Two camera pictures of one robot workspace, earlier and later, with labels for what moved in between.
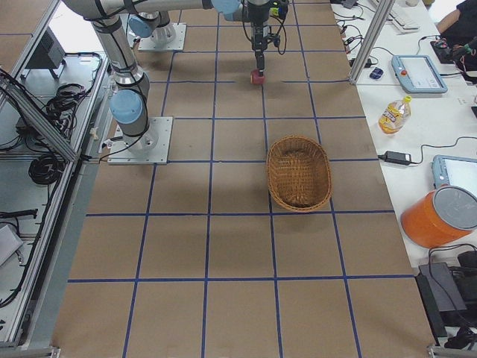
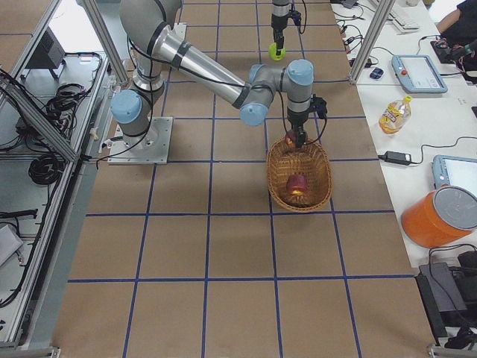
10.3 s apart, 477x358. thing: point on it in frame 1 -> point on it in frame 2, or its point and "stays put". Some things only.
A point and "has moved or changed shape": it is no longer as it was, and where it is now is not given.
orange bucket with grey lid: [440, 215] stays put
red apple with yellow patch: [255, 77] has moved or changed shape
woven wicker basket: [299, 173] stays put
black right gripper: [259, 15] -> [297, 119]
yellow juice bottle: [395, 116] stays put
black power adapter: [401, 158] stays put
